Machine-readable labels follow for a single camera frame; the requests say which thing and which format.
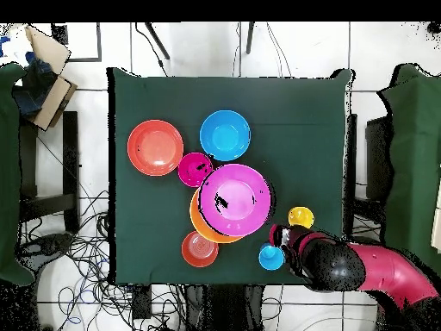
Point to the large magenta bowl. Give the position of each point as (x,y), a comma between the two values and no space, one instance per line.
(237,203)

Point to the large orange bowl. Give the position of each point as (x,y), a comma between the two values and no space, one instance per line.
(200,224)

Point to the small red-orange bowl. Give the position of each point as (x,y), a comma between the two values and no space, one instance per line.
(198,253)

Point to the blue bowl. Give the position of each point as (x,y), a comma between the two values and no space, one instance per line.
(225,135)

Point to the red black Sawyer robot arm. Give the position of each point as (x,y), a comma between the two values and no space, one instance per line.
(379,269)

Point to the blue cup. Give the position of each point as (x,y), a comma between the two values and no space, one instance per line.
(270,260)

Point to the yellow cup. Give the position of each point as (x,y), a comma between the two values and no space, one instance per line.
(301,215)

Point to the small crimson bowl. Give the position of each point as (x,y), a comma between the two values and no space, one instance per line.
(189,172)

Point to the black cabinet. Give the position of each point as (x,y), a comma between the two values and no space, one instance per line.
(377,155)

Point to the wide red-orange bowl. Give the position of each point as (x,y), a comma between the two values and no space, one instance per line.
(155,148)

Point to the dark green side cloth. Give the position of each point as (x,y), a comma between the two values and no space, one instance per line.
(413,155)
(8,172)

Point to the dark green tablecloth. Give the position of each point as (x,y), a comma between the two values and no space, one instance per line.
(172,100)

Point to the black tripod leg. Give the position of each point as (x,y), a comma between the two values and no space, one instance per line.
(249,38)
(156,39)

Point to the dark blue cloth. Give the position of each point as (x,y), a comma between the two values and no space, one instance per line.
(34,86)

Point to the cardboard box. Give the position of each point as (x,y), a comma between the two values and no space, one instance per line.
(51,50)

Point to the black stool frame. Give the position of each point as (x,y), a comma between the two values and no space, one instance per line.
(70,155)

